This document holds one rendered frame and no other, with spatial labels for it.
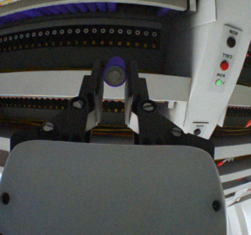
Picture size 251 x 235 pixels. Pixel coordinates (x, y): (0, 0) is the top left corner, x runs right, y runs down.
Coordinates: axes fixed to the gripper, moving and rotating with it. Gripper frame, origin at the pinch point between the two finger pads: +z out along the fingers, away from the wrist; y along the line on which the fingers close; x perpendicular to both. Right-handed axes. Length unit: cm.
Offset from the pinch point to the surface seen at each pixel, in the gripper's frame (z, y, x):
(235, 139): 16, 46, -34
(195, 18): 17.7, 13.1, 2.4
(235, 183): 6, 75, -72
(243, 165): 11, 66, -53
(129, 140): 17.0, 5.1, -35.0
